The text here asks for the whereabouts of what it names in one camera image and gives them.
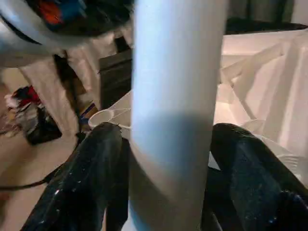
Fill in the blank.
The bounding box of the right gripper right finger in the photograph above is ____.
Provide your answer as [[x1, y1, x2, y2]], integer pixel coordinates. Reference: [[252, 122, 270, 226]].
[[202, 123, 308, 231]]

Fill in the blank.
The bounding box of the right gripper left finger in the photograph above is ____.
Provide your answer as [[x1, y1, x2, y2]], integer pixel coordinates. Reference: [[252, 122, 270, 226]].
[[19, 123, 130, 231]]

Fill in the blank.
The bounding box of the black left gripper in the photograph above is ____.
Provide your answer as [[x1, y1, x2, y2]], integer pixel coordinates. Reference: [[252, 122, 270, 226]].
[[26, 0, 133, 37]]

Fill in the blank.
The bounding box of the white plastic table top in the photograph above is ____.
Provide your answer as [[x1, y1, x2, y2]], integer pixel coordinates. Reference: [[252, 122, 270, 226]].
[[88, 28, 308, 188]]

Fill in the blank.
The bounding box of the white plastic table leg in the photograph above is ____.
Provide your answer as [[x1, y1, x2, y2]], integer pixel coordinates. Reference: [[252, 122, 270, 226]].
[[129, 0, 229, 231]]

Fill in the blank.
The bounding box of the red and black bag pile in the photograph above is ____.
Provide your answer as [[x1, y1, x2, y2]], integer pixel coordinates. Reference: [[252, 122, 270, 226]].
[[0, 86, 64, 146]]

